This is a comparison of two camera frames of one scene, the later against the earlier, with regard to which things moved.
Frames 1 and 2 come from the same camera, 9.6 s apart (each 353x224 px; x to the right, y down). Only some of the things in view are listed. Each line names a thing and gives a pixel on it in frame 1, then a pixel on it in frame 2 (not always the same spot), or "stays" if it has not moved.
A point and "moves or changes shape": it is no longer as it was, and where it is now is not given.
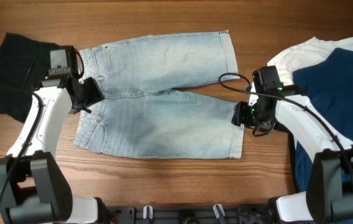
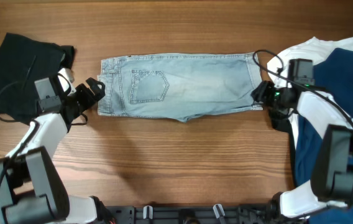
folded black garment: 20,66 stays
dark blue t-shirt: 342,91 stays
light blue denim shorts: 140,112 moves or changes shape
